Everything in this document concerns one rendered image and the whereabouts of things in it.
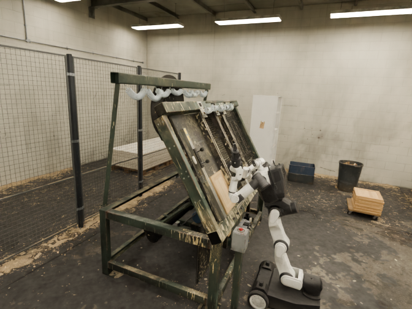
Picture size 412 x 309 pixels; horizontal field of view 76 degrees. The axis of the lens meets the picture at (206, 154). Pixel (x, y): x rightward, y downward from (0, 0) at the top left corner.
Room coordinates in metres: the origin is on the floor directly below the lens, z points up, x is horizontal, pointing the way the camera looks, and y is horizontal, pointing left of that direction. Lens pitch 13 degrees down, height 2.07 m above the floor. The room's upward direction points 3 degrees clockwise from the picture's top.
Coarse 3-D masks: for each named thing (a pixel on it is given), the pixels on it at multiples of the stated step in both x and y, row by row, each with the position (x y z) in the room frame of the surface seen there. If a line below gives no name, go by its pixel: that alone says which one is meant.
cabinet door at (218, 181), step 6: (216, 174) 2.63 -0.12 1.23; (222, 174) 2.74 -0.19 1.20; (210, 180) 2.48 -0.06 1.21; (216, 180) 2.57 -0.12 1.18; (222, 180) 2.67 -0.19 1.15; (216, 186) 2.50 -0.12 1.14; (222, 186) 2.60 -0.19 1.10; (228, 186) 2.72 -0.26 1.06; (216, 192) 2.46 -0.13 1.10; (222, 192) 2.54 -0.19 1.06; (228, 192) 2.66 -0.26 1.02; (222, 198) 2.47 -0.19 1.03; (228, 198) 2.59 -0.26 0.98; (222, 204) 2.43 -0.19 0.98; (228, 204) 2.52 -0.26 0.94; (234, 204) 2.63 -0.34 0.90; (228, 210) 2.45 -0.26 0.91
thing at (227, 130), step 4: (220, 112) 3.49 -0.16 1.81; (224, 112) 3.49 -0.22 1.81; (220, 116) 3.48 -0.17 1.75; (224, 116) 3.52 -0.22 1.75; (220, 120) 3.48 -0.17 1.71; (224, 120) 3.46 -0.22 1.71; (224, 124) 3.46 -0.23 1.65; (228, 124) 3.50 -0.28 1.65; (224, 128) 3.46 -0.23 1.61; (228, 128) 3.44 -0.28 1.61; (228, 132) 3.44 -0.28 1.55; (228, 136) 3.43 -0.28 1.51; (232, 136) 3.43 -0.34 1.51; (232, 140) 3.41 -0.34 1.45; (232, 144) 3.41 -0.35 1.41; (236, 144) 3.40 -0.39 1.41; (240, 152) 3.40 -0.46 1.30; (240, 156) 3.36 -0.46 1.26; (244, 160) 3.38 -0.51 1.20; (244, 164) 3.34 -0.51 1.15; (248, 176) 3.31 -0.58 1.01; (252, 176) 3.34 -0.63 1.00; (248, 180) 3.31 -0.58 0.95
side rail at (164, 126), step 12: (156, 120) 2.29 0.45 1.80; (168, 120) 2.30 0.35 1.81; (168, 132) 2.24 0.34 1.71; (168, 144) 2.24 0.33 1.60; (180, 156) 2.19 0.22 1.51; (180, 168) 2.19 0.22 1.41; (192, 180) 2.15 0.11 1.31; (192, 192) 2.15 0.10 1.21; (204, 204) 2.10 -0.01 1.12; (204, 216) 2.10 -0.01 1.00; (204, 228) 2.09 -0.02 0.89; (216, 228) 2.06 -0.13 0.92
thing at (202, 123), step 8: (200, 112) 2.89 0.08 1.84; (200, 120) 2.88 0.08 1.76; (200, 128) 2.88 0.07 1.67; (208, 128) 2.89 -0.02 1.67; (208, 136) 2.84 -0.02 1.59; (208, 144) 2.84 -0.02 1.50; (216, 152) 2.80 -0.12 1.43; (216, 160) 2.80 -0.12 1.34; (224, 168) 2.76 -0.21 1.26; (224, 176) 2.76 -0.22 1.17
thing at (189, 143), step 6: (186, 138) 2.45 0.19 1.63; (186, 144) 2.45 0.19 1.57; (192, 144) 2.46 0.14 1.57; (192, 150) 2.43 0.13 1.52; (198, 162) 2.40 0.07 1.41; (198, 168) 2.40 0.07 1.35; (204, 174) 2.37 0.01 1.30; (210, 186) 2.35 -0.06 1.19; (210, 192) 2.35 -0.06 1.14; (216, 198) 2.34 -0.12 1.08; (216, 204) 2.32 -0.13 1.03; (222, 210) 2.31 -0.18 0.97; (222, 216) 2.29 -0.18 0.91
